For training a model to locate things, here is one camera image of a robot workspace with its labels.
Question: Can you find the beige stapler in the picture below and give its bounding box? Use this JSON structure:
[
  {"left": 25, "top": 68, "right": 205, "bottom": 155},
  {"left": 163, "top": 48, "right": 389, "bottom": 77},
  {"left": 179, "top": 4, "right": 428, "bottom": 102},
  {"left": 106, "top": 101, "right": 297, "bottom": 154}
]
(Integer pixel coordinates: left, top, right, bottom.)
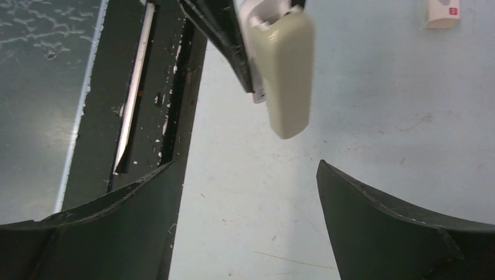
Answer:
[{"left": 238, "top": 1, "right": 315, "bottom": 139}]

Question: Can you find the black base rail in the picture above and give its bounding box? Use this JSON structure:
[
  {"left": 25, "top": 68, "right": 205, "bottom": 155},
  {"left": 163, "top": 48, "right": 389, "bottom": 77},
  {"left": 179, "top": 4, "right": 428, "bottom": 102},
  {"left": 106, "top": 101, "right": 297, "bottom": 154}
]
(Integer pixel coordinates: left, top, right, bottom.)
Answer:
[{"left": 63, "top": 1, "right": 206, "bottom": 279}]

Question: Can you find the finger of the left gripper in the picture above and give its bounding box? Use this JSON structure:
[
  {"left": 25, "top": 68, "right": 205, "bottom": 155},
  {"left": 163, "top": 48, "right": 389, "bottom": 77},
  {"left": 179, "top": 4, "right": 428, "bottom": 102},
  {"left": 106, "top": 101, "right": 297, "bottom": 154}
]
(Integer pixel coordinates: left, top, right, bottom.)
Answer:
[{"left": 178, "top": 0, "right": 253, "bottom": 93}]

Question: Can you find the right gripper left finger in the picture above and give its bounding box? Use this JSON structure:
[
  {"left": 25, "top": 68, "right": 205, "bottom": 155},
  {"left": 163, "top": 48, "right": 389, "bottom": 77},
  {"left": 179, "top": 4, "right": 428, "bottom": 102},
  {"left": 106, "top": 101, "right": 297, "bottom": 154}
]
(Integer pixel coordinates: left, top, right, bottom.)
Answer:
[{"left": 1, "top": 162, "right": 181, "bottom": 279}]

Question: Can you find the white staple box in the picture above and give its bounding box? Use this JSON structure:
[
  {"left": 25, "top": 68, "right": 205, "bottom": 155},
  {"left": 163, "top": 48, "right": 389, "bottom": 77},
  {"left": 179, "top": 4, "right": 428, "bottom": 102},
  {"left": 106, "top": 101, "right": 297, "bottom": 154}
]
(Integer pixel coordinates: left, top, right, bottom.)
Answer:
[{"left": 424, "top": 0, "right": 461, "bottom": 29}]

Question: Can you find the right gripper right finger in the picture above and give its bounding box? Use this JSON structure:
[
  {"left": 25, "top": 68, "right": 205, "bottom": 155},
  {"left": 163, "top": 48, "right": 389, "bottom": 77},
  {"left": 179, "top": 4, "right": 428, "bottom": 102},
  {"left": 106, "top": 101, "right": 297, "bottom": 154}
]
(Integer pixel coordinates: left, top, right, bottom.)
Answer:
[{"left": 316, "top": 160, "right": 494, "bottom": 279}]

